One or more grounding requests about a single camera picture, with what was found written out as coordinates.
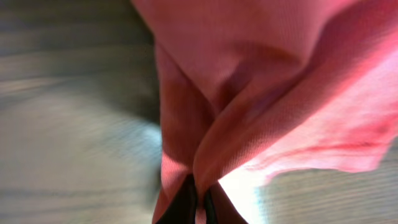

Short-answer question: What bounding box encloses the red t-shirt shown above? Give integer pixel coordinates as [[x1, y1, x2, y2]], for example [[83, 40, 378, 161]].
[[133, 0, 397, 223]]

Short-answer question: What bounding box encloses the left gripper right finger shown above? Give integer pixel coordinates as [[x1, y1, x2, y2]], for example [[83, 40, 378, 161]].
[[203, 190, 218, 224]]

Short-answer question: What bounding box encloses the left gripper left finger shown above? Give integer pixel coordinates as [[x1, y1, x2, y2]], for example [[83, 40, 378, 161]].
[[156, 174, 198, 224]]

